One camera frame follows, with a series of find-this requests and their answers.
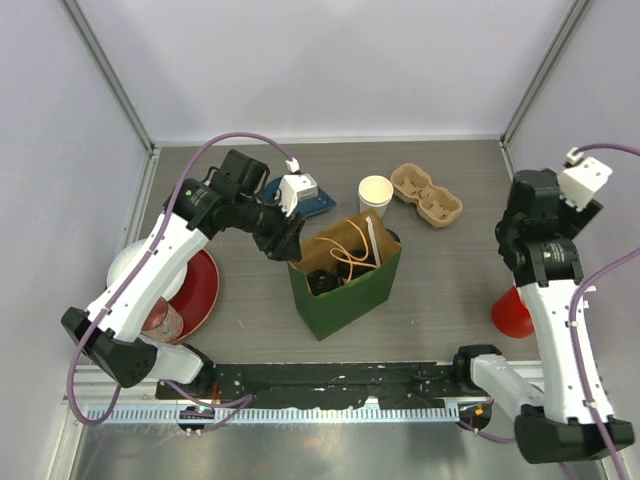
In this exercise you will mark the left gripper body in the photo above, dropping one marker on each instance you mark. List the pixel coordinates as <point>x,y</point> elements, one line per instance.
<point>267,222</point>

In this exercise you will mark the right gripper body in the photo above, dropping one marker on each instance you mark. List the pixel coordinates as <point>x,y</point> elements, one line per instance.
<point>571,220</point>

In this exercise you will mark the stack of white paper cups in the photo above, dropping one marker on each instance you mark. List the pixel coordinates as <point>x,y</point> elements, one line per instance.
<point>375,192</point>

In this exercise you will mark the green paper bag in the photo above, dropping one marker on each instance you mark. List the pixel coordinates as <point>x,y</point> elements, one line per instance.
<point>325,314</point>

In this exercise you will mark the paper straw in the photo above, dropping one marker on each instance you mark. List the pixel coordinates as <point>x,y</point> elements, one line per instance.
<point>373,241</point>

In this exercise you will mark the stack of black lids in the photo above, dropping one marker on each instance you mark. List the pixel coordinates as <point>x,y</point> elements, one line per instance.
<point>393,235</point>

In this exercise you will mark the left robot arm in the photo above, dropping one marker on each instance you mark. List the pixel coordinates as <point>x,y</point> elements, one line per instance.
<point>108,331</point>

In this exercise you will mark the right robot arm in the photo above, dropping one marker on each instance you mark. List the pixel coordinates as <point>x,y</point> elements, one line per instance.
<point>570,419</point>

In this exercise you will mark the blue ceramic dish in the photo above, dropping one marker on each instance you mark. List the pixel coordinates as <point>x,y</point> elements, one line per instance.
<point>308,207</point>

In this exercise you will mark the red cup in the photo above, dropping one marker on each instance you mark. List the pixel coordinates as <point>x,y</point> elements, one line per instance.
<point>511,317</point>

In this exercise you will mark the stack of cardboard cup carriers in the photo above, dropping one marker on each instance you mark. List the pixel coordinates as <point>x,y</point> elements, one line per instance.
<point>434,204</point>

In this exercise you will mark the red plate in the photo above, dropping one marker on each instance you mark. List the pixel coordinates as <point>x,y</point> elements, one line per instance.
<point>198,294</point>

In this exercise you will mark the white bowl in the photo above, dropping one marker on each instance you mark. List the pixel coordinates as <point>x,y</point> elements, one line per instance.
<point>127,255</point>

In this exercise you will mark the pink patterned cup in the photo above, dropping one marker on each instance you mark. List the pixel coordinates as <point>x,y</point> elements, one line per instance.
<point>164,323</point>

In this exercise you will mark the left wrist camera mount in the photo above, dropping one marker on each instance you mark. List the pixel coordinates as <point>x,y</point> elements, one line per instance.
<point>294,187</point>

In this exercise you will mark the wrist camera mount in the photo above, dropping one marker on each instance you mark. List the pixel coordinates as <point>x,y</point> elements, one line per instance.
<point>582,177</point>
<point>294,187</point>

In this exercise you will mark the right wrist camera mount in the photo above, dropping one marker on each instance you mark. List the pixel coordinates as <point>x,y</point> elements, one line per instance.
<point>582,177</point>

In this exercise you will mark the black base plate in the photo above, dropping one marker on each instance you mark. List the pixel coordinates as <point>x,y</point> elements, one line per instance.
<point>338,386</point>

